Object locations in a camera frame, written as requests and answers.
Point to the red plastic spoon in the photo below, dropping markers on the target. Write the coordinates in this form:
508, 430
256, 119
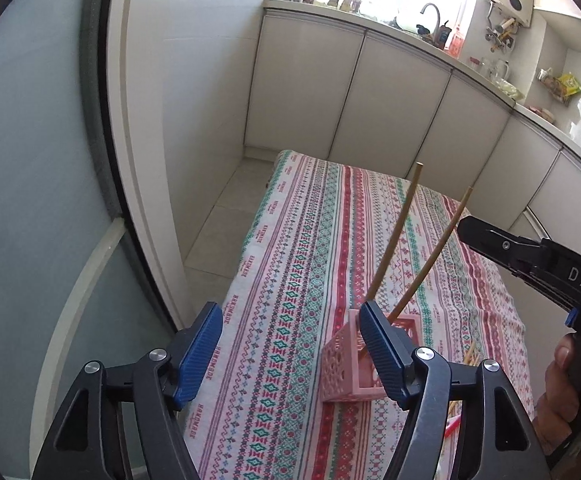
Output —
450, 428

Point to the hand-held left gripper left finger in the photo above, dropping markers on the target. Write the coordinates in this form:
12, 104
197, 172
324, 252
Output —
203, 345

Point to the patterned striped tablecloth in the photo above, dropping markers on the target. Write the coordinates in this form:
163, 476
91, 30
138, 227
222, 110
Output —
280, 310

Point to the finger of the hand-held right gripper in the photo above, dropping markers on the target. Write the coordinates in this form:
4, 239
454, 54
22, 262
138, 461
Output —
490, 240

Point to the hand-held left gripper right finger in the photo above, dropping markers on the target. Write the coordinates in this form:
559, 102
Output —
378, 345

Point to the white kitchen cabinets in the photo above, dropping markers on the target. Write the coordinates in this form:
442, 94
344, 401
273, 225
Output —
395, 100

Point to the person's right hand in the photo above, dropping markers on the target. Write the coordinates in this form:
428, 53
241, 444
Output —
555, 400

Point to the dark framed glass door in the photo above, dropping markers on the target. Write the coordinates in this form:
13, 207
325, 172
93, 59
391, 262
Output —
30, 210

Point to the yellow snack packet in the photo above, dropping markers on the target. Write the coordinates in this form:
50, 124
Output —
569, 83

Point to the pink perforated utensil basket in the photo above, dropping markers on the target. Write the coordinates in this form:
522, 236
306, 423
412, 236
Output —
340, 365

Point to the red dish soap bottle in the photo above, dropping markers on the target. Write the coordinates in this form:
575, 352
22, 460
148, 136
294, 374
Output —
455, 42

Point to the dark curved kitchen faucet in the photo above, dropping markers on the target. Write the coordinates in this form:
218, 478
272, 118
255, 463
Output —
439, 20

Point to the clear glass jug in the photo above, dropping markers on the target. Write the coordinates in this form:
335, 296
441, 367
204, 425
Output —
500, 70

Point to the wooden chopstick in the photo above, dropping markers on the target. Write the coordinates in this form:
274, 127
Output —
435, 265
395, 240
469, 356
474, 355

